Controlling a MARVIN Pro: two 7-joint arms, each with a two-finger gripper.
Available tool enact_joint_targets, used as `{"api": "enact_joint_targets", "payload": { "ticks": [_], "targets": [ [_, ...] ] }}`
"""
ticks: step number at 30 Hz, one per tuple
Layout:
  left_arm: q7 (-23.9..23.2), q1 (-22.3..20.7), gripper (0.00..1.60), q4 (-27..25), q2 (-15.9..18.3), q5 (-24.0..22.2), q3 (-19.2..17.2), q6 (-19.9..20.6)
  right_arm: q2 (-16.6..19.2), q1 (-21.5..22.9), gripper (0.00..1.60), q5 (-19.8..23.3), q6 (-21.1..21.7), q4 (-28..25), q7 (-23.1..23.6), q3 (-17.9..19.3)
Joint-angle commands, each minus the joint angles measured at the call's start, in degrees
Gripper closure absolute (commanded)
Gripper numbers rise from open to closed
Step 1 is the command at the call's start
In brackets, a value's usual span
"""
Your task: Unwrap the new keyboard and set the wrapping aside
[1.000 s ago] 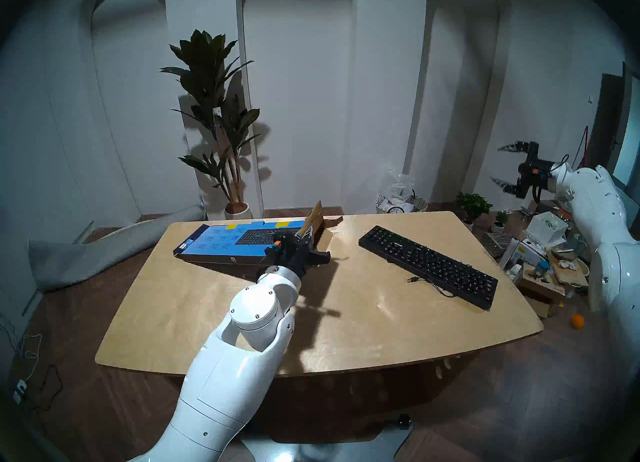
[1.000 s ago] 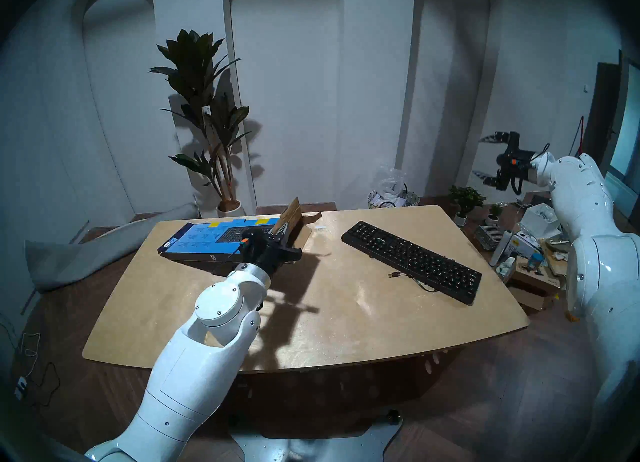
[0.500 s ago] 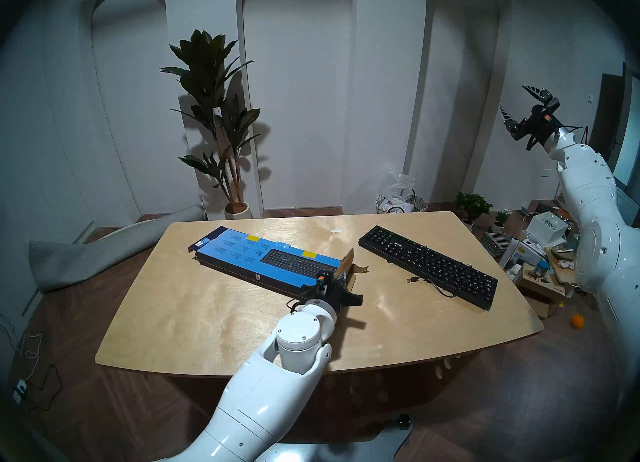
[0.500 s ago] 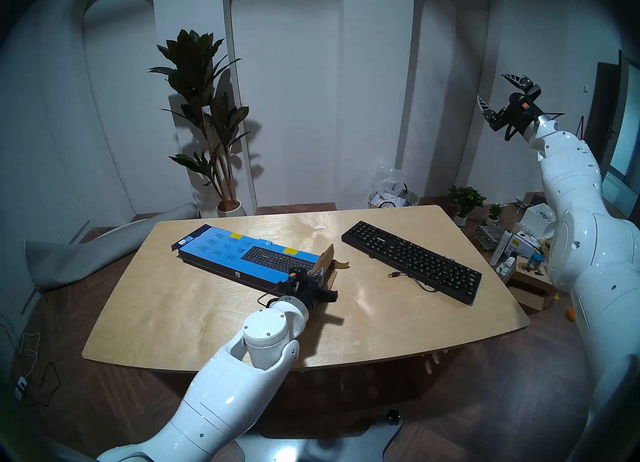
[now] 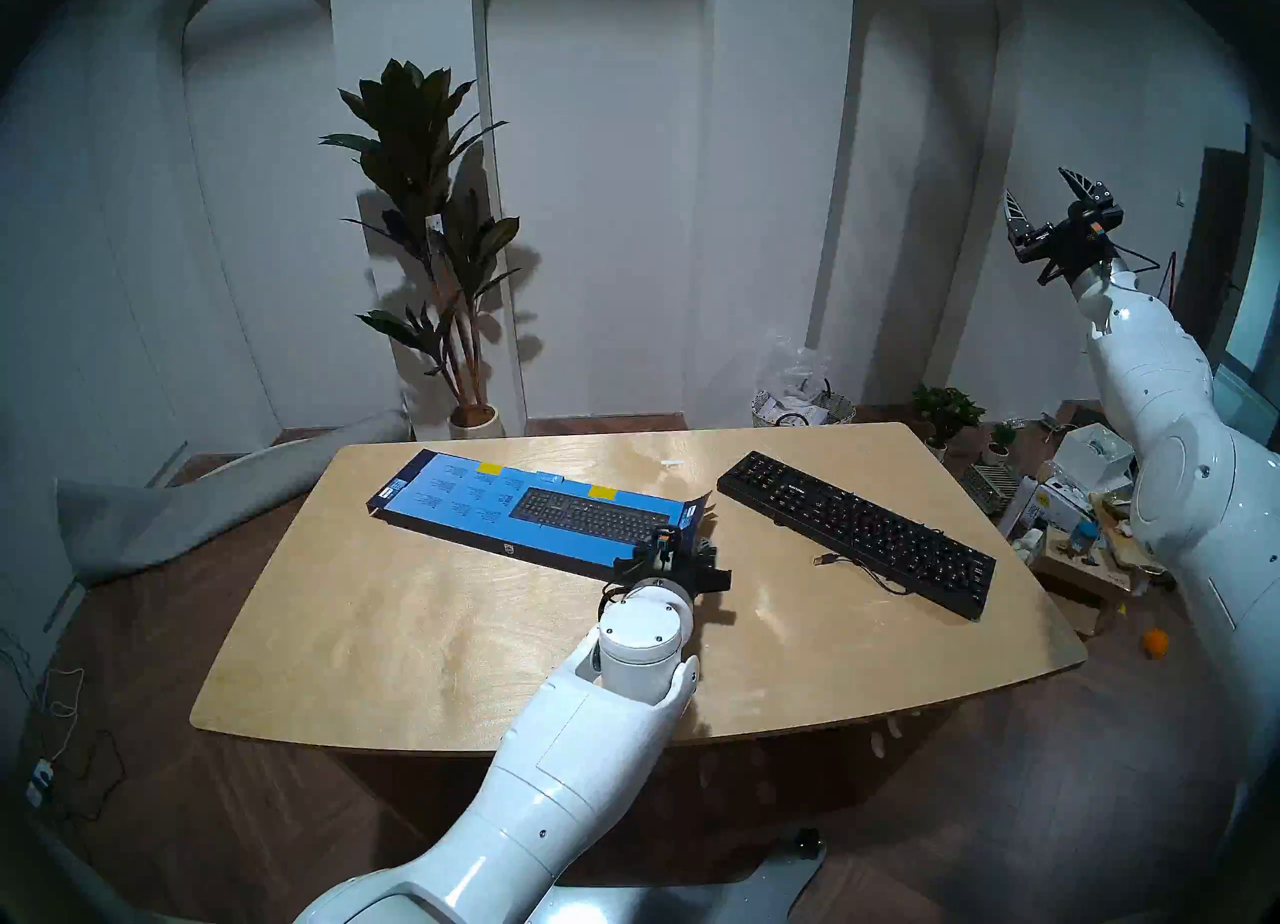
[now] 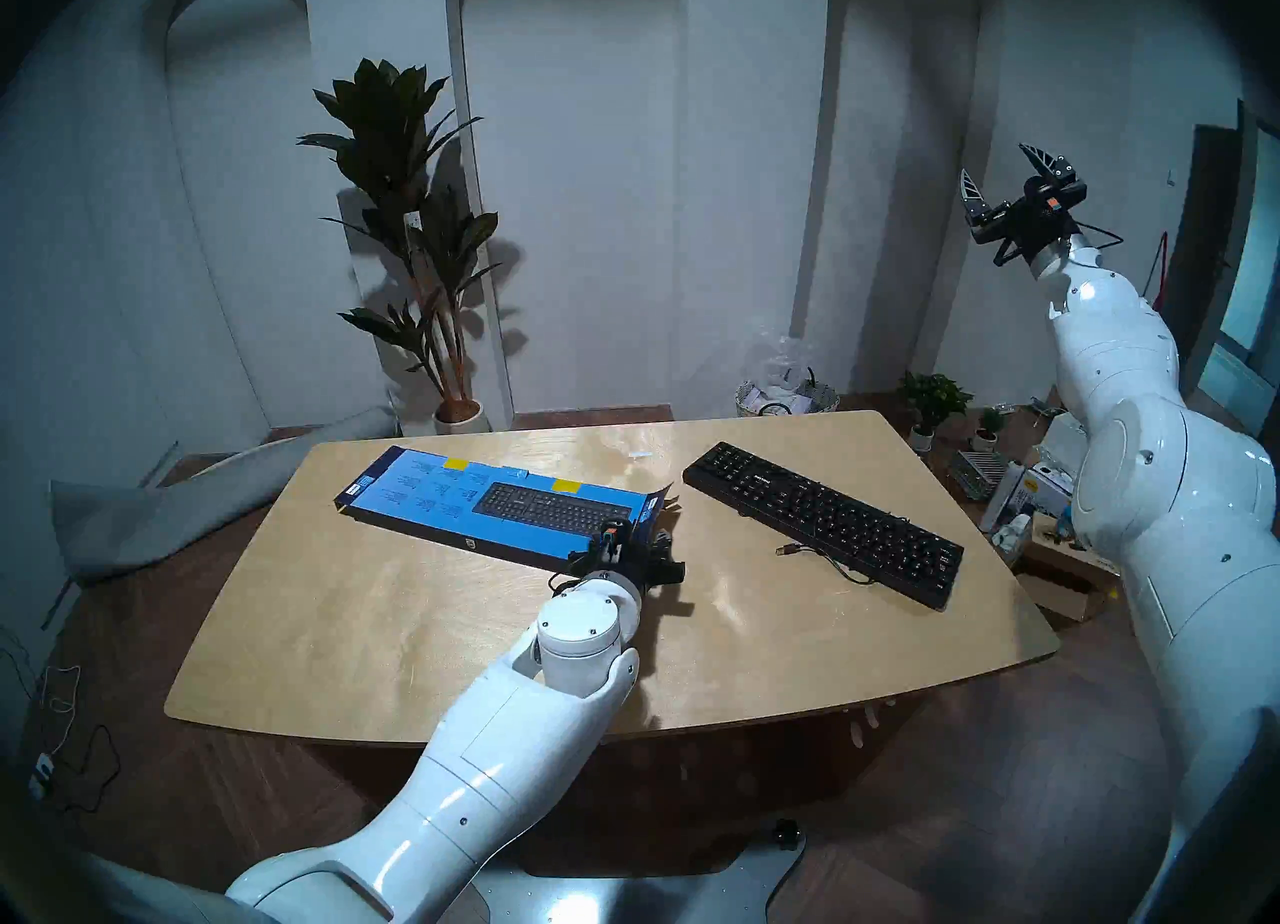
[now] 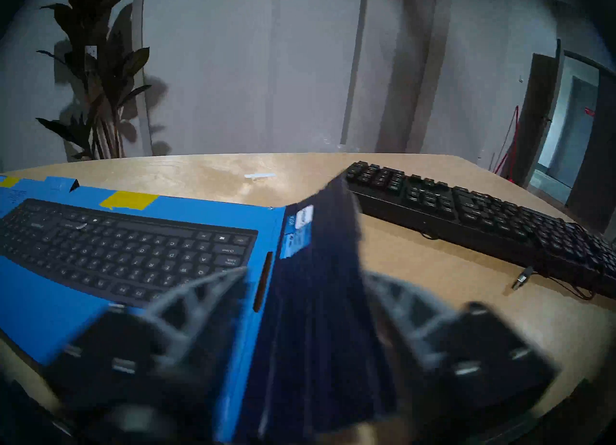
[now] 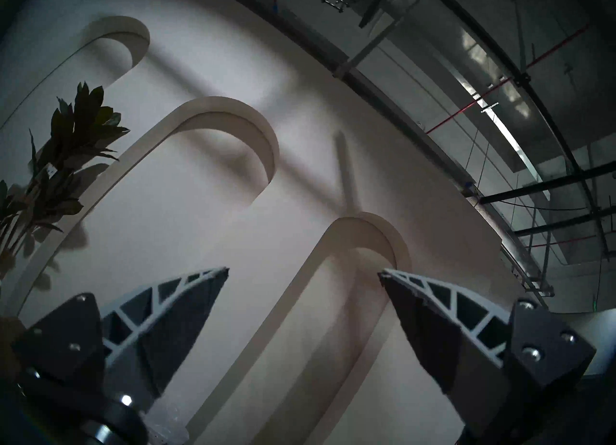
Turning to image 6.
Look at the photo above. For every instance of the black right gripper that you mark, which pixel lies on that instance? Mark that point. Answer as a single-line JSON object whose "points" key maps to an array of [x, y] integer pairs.
{"points": [[1030, 222]]}

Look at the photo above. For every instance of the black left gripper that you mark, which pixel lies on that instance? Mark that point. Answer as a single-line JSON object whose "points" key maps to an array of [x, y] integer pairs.
{"points": [[645, 570]]}

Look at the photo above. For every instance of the black computer keyboard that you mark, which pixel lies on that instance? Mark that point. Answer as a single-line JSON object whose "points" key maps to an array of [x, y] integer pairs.
{"points": [[820, 517]]}

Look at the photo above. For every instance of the blue cardboard keyboard box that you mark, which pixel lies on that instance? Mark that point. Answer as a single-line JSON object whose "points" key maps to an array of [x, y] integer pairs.
{"points": [[430, 492]]}

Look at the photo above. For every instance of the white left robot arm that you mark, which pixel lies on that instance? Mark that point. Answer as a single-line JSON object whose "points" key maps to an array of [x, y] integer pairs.
{"points": [[500, 762]]}

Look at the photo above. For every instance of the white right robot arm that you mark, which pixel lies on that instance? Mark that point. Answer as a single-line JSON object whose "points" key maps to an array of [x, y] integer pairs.
{"points": [[1180, 492]]}

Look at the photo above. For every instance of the dark wooden door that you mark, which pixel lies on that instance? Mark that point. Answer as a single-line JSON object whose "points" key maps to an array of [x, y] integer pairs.
{"points": [[1205, 232]]}

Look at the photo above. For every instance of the bushy small potted plant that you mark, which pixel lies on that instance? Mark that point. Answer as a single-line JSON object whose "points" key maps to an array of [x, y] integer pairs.
{"points": [[933, 399]]}

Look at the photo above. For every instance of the white round plant pot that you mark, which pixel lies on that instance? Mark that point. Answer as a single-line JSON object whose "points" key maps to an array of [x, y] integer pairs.
{"points": [[460, 419]]}

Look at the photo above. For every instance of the woven wicker basket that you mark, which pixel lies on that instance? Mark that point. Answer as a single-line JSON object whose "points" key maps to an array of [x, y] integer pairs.
{"points": [[815, 400]]}

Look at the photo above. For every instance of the tiny potted plant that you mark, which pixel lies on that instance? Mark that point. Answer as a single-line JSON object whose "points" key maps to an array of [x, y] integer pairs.
{"points": [[990, 425]]}

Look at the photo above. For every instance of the clear plastic bag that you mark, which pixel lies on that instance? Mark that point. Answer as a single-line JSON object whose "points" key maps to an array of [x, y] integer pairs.
{"points": [[780, 357]]}

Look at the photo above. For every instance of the open white carton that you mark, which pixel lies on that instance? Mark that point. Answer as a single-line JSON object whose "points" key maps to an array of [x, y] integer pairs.
{"points": [[1062, 442]]}

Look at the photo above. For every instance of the black base knob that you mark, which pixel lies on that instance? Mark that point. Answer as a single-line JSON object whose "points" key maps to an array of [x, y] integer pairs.
{"points": [[787, 835]]}

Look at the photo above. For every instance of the white printed carton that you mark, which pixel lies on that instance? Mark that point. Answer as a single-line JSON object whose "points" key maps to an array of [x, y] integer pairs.
{"points": [[1030, 497]]}

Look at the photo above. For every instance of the brown cardboard box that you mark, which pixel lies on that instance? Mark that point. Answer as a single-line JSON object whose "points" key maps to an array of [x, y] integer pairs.
{"points": [[1065, 582]]}

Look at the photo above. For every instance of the grey rolled mat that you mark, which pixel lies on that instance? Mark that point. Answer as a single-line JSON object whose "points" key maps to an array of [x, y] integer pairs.
{"points": [[150, 522]]}

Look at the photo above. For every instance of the tall dark green plant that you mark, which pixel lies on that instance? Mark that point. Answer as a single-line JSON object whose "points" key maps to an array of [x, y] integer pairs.
{"points": [[390, 132]]}

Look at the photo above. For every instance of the white power adapter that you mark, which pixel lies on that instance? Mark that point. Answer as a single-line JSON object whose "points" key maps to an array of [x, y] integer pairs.
{"points": [[40, 777]]}

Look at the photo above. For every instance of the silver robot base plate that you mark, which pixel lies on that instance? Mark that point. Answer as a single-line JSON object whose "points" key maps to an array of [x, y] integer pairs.
{"points": [[640, 897]]}

